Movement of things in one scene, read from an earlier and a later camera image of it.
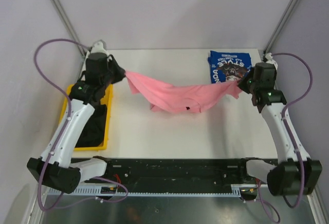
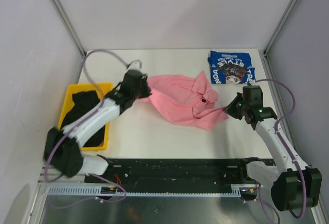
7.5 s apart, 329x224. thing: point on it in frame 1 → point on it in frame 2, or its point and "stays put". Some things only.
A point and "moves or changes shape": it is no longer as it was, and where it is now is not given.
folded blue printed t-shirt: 228,67 stays put
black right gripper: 241,84 → 230,109
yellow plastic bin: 106,99 stays put
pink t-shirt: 165,97 moves or changes shape
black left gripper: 120,71 → 147,92
